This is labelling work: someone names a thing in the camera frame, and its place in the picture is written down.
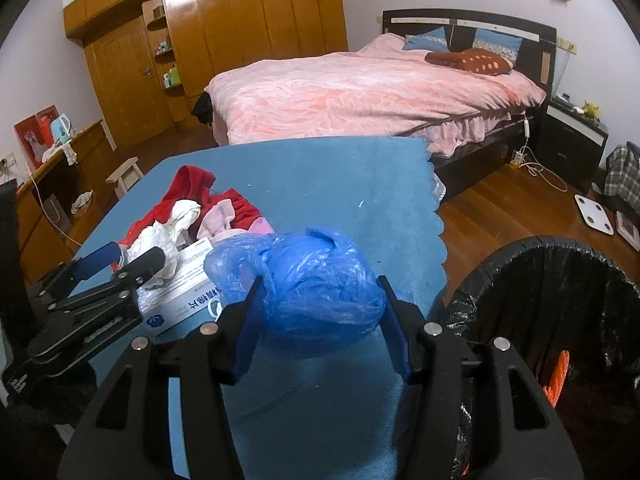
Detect blue plastic bag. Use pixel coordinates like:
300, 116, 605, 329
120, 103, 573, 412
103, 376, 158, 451
203, 226, 388, 358

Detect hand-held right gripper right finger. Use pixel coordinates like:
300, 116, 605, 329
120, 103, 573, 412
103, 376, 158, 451
376, 275, 587, 480

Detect black trash bin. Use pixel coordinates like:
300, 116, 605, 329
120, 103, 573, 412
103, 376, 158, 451
440, 236, 640, 480

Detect white printed cardboard box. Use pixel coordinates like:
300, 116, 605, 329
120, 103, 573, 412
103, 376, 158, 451
135, 237, 241, 337

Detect red picture frame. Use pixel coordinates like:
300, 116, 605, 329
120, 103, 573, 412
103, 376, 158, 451
14, 105, 58, 171

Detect black white nightstand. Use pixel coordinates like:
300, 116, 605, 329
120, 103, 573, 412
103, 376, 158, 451
542, 97, 610, 188

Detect white bathroom scale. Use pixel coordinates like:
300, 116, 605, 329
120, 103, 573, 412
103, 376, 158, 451
574, 194, 617, 236

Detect white stool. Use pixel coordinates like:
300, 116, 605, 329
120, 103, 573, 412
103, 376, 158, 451
106, 157, 145, 198

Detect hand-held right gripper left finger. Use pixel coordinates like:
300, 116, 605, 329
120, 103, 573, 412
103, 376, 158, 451
58, 275, 267, 480

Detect light blue kettle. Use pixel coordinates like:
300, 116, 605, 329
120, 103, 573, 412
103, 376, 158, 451
48, 113, 76, 146

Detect wooden desk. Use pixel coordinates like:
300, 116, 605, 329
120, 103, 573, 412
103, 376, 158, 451
15, 119, 118, 281

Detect flat white pink board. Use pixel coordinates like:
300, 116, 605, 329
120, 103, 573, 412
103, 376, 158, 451
615, 210, 640, 251

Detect wooden door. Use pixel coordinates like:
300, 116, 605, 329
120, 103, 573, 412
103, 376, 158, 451
82, 16, 173, 150

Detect black clothes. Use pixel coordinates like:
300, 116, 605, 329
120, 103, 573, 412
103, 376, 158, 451
191, 91, 215, 126

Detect blue pillow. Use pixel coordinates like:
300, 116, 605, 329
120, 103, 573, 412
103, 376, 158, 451
472, 27, 523, 61
402, 26, 448, 52

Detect orange plastic item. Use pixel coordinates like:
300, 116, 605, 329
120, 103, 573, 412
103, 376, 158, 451
542, 350, 571, 408

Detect wooden wardrobe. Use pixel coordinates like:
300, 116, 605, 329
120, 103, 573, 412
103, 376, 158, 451
63, 0, 349, 101

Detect bed with pink blanket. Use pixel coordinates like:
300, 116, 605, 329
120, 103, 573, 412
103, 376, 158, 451
205, 32, 547, 157

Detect white paper bag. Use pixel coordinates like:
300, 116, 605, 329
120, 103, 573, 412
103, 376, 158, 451
42, 195, 71, 236

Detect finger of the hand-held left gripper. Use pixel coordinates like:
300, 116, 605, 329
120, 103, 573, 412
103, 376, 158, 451
46, 246, 167, 315
29, 241, 123, 307

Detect red fleece garment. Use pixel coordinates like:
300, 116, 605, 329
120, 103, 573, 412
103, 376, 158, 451
200, 187, 266, 233

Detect white cable with switch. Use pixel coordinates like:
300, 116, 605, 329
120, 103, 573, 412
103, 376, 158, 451
512, 114, 570, 193

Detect plaid bag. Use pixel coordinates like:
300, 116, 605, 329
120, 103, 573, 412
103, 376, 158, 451
602, 142, 640, 211

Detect pink sock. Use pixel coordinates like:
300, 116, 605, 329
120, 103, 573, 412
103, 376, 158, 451
196, 199, 276, 242

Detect brown dotted pillow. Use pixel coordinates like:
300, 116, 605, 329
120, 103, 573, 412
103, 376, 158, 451
425, 48, 513, 77

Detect red scarf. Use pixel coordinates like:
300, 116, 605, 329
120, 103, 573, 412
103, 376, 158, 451
111, 165, 219, 272

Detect dark wooden bed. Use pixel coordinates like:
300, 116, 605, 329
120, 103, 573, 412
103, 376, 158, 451
382, 8, 558, 201

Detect blue tablecloth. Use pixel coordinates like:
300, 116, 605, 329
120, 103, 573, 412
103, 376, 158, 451
67, 136, 448, 480

